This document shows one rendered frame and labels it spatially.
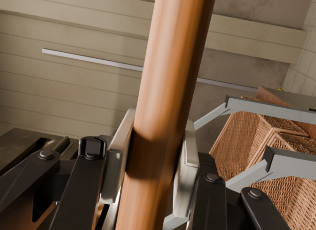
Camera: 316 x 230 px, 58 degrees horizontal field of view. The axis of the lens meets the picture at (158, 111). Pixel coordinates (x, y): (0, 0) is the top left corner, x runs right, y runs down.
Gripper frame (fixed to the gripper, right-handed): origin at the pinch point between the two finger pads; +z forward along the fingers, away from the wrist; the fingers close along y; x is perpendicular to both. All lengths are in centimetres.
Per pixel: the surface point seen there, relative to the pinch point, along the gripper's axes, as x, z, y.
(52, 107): -103, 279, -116
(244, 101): -14, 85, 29
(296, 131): -24, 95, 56
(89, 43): -26, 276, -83
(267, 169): -16.6, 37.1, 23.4
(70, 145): -74, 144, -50
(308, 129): -23, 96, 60
